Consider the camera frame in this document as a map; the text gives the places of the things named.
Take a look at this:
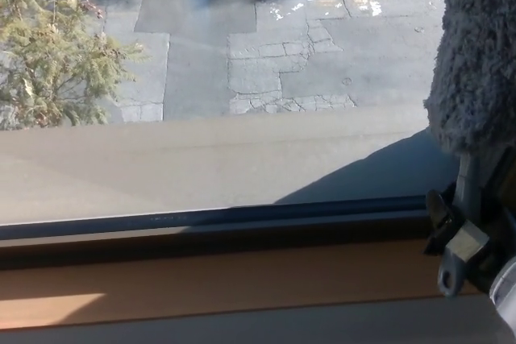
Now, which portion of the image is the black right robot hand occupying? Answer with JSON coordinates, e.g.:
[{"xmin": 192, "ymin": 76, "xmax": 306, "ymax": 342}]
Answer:
[{"xmin": 422, "ymin": 186, "xmax": 516, "ymax": 293}]

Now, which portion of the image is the grey fluffy duster with handle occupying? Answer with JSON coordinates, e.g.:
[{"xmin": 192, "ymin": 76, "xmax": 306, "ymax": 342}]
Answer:
[{"xmin": 422, "ymin": 0, "xmax": 516, "ymax": 299}]

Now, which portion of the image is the wooden window sill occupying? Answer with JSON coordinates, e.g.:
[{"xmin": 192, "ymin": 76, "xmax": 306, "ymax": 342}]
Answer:
[{"xmin": 0, "ymin": 238, "xmax": 481, "ymax": 329}]

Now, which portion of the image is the green conifer tree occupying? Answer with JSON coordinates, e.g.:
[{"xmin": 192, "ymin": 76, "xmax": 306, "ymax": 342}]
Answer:
[{"xmin": 0, "ymin": 0, "xmax": 146, "ymax": 131}]

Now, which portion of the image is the dark brown window frame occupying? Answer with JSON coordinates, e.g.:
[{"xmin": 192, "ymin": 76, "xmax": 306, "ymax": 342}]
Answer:
[{"xmin": 0, "ymin": 194, "xmax": 435, "ymax": 271}]

